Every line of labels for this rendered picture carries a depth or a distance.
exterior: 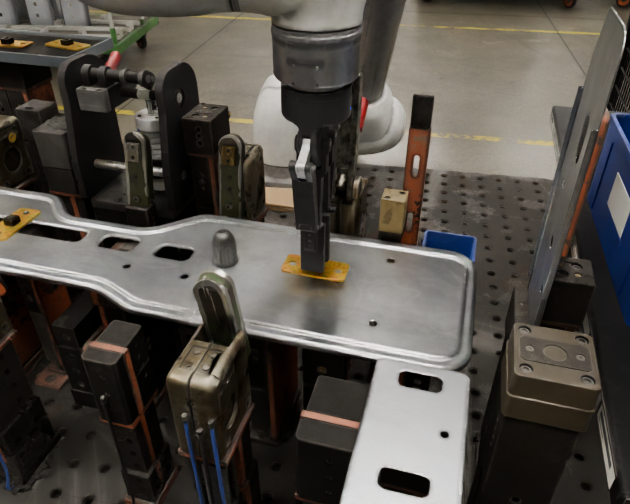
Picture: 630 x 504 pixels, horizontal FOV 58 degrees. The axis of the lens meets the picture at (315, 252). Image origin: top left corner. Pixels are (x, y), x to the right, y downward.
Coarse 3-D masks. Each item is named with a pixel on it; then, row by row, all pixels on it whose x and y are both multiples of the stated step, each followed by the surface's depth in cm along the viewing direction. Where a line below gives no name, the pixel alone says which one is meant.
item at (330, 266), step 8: (288, 256) 75; (296, 256) 75; (288, 264) 73; (296, 264) 73; (328, 264) 73; (336, 264) 73; (344, 264) 74; (288, 272) 72; (296, 272) 72; (304, 272) 72; (312, 272) 72; (328, 272) 72; (344, 272) 72; (336, 280) 71; (344, 280) 71
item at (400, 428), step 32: (384, 384) 59; (448, 384) 59; (384, 416) 55; (416, 416) 55; (448, 416) 55; (384, 448) 52; (416, 448) 52; (448, 448) 52; (352, 480) 50; (448, 480) 50
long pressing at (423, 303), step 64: (0, 192) 92; (0, 256) 78; (64, 256) 78; (128, 256) 78; (192, 256) 78; (256, 256) 78; (384, 256) 78; (448, 256) 77; (192, 320) 68; (256, 320) 67; (320, 320) 67; (384, 320) 67; (448, 320) 67
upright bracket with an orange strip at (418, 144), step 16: (416, 96) 72; (432, 96) 72; (416, 112) 74; (432, 112) 74; (416, 128) 75; (416, 144) 76; (416, 176) 79; (416, 192) 80; (416, 208) 81; (416, 224) 83; (416, 240) 84
